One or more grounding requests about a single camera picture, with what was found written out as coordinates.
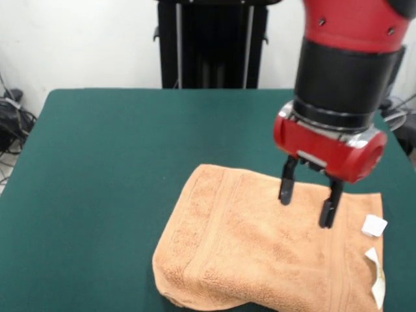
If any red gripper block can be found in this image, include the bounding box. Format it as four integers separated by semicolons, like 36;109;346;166
272;112;389;229

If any tan terry towel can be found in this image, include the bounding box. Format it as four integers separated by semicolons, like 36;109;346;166
151;163;389;312

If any black equipment stand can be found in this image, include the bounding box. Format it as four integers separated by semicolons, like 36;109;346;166
395;113;416;157

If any dark green table cloth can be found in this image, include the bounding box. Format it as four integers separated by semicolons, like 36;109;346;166
0;88;416;312

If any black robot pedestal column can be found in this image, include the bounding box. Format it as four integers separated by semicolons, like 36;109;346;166
151;0;283;89

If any black cable tangle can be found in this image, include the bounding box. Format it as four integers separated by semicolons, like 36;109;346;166
0;97;37;157

